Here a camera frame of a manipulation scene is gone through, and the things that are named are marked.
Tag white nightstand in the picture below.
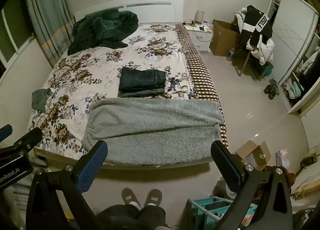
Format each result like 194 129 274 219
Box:
184 21 214 53

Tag beige table lamp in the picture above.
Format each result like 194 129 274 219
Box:
195 10 206 25

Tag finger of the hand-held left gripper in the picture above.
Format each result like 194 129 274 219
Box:
0 124 13 143
0 127 43 156

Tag grey-green cloth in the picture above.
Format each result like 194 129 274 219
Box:
32 88 54 113

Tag small open cardboard box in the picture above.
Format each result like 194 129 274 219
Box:
235 141 272 171

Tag person's legs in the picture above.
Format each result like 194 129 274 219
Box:
96 203 167 230

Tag faded folded jeans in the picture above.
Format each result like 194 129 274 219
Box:
117 87 167 98

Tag person's right slipper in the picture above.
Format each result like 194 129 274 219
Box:
144 188 163 207

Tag pink printed packet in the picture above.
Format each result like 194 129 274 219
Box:
275 149 289 168

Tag teal laundry rack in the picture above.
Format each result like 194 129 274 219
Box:
186 196 258 230

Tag window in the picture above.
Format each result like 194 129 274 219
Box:
0 0 36 71

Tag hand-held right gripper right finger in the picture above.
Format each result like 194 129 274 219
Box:
211 140 294 230

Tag floral bed blanket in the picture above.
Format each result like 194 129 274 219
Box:
27 23 229 168

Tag dark green plush blanket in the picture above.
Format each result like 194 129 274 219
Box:
67 9 139 55

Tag white bed headboard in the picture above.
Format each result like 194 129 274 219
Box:
74 0 185 24

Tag metal chair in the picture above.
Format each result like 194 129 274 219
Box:
232 43 253 77

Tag person's left slipper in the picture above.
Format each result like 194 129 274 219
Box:
122 188 141 207

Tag pile of clothes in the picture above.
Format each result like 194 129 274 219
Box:
234 7 275 65

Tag teal folded cloth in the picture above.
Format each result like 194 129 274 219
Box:
286 81 304 99

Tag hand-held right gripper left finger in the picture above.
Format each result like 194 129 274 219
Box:
26 140 108 230

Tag green storage box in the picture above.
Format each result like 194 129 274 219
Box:
250 59 274 81

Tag grey fluffy towel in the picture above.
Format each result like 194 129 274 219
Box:
81 96 225 166

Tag green curtain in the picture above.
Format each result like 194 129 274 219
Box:
24 0 76 68

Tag large cardboard box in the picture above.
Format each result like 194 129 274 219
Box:
209 19 242 57

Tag dark folded jeans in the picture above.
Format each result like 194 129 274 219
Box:
119 67 167 92

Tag person's slipper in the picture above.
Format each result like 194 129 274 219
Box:
144 188 163 207
122 188 141 207

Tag black jacket with white stripe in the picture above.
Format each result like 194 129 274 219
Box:
241 5 273 52

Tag white wardrobe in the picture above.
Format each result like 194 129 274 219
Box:
264 0 320 118

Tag plastic water bottle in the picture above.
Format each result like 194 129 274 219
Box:
226 46 236 62

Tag dark green shoe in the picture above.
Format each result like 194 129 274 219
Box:
268 85 281 100
263 79 275 94

